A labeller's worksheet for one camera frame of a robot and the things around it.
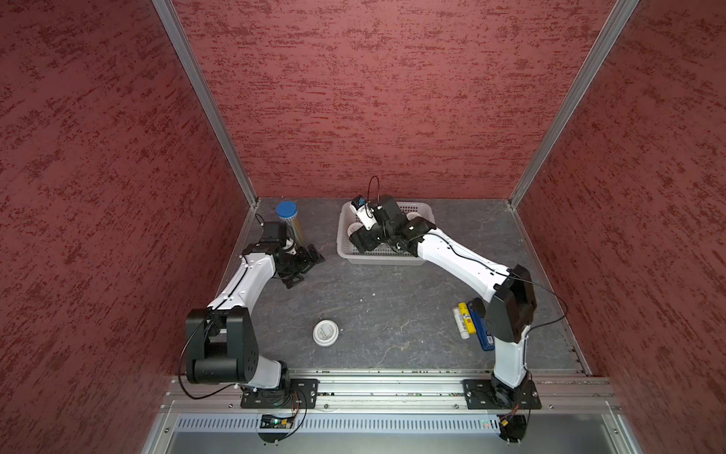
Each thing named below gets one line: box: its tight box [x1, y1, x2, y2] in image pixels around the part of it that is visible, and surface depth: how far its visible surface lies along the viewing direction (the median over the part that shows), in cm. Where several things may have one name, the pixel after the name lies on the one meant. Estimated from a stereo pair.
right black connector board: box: [498, 414, 528, 443], surface depth 71 cm
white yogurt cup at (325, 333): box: [312, 319, 340, 348], surface depth 80 cm
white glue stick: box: [451, 306, 470, 340], surface depth 86 cm
